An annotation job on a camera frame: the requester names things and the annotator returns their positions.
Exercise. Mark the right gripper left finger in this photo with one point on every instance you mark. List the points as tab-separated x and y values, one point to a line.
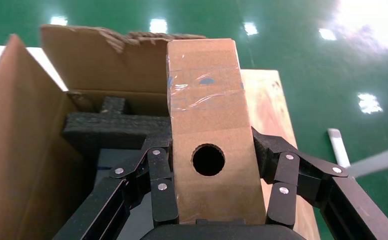
159	165

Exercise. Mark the small brown cardboard box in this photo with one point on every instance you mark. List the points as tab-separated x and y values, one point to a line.
207	122

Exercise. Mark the gray flat bar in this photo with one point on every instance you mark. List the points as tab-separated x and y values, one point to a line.
379	160

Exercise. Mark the white slanted bar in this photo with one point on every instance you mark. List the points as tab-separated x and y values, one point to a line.
339	149

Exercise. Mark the big open cardboard box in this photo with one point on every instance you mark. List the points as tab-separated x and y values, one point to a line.
24	149

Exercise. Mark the black foam insert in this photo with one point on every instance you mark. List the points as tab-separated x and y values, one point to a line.
114	127

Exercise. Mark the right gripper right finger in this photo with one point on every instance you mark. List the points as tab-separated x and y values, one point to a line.
286	165

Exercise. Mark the wooden board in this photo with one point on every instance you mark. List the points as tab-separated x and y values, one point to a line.
273	106

